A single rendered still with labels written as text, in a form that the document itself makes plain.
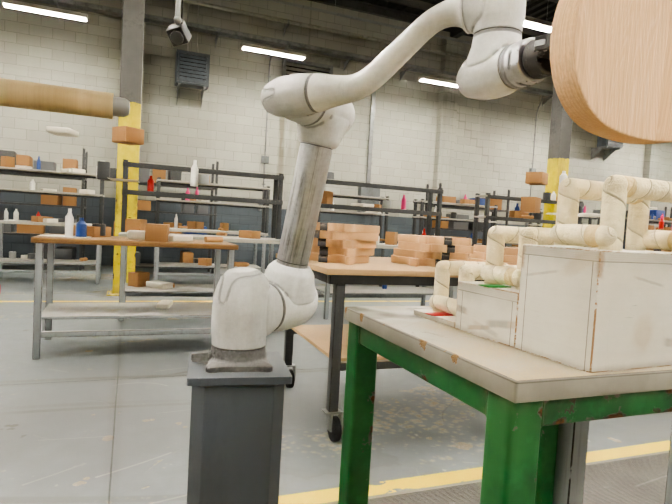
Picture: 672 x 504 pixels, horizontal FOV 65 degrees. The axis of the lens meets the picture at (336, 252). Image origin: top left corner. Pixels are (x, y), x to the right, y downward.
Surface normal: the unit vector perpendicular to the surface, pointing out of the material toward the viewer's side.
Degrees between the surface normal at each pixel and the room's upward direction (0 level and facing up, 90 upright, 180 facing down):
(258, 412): 90
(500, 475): 90
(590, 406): 90
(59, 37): 90
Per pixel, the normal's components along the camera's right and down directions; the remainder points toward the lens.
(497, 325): -0.91, -0.03
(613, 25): 0.41, 0.11
